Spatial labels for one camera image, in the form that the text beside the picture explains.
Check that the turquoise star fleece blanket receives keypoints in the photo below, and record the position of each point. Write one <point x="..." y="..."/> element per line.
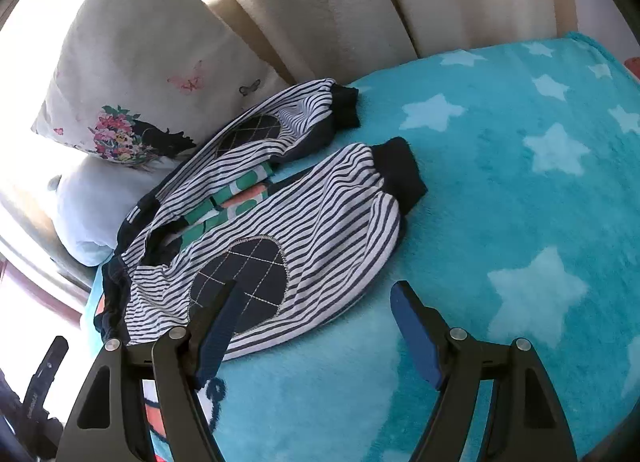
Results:
<point x="529" y="227"/>

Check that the light grey plush pillow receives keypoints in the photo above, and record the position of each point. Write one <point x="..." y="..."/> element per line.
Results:
<point x="93" y="200"/>

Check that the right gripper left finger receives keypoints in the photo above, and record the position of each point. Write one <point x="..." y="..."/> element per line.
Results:
<point x="108" y="421"/>

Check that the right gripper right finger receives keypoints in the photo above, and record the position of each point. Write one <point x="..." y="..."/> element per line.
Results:
<point x="525" y="421"/>

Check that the cream floral butterfly pillow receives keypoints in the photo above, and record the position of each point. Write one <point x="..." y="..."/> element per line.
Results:
<point x="141" y="79"/>

